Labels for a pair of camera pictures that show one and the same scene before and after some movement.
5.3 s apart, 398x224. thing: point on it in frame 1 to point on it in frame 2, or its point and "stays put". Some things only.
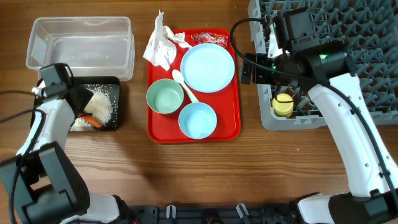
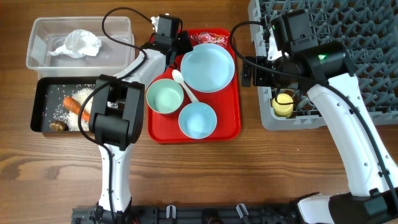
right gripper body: (262, 74) stays put
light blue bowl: (198, 121) stays put
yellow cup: (283, 109) stays put
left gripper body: (84, 94) to (183, 44)
